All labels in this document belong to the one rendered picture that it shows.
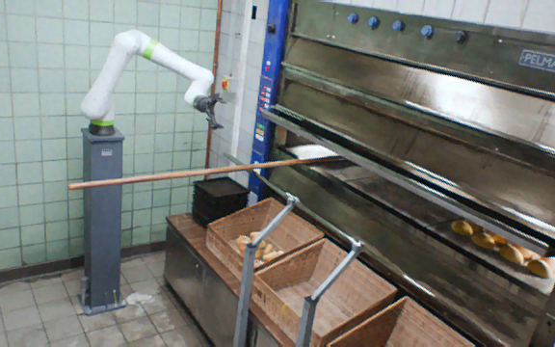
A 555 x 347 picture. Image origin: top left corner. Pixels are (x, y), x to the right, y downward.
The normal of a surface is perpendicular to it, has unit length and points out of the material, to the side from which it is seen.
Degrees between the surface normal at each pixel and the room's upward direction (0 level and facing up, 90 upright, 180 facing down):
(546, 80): 90
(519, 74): 90
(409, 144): 70
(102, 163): 90
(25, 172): 90
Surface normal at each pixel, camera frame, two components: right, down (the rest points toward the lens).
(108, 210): 0.54, 0.37
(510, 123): -0.73, -0.22
